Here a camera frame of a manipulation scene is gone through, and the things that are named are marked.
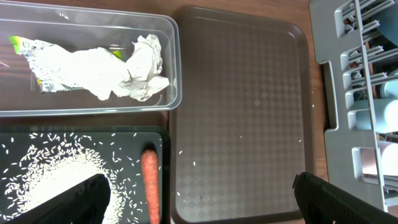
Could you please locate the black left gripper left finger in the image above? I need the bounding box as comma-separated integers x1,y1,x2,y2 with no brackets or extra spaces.
6,174,111,224

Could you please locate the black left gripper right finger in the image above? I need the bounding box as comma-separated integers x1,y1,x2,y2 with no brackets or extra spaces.
293,172,397,224

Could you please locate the pile of rice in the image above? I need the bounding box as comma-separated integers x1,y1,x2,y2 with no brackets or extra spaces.
0,132,162,224

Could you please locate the orange carrot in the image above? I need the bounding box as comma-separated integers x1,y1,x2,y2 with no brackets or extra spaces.
141,149,160,224

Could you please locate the pink cup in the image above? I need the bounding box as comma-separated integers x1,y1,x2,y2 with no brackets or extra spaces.
361,141,397,176

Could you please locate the light blue cup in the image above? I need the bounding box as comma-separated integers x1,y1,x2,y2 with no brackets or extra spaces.
353,99,397,134

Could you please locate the white paper wrapper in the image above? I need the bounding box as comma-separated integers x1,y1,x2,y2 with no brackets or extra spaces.
70,34,170,101

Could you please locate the green foil snack wrapper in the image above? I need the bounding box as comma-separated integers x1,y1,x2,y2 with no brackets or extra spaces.
9,35,127,93

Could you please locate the grey dishwasher rack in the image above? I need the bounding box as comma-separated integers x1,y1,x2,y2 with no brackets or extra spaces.
310,0,397,212

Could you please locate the light blue bowl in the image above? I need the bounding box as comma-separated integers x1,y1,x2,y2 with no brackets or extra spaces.
380,70,398,99

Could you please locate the dark blue plate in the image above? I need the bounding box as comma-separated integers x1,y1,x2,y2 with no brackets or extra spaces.
373,1,398,45

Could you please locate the black tray bin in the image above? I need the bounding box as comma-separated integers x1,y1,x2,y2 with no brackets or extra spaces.
0,125,171,224

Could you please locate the brown serving tray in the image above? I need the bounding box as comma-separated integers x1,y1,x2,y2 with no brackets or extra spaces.
170,6,315,223

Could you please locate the clear plastic bin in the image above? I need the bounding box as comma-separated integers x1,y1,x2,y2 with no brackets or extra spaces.
1,1,182,117

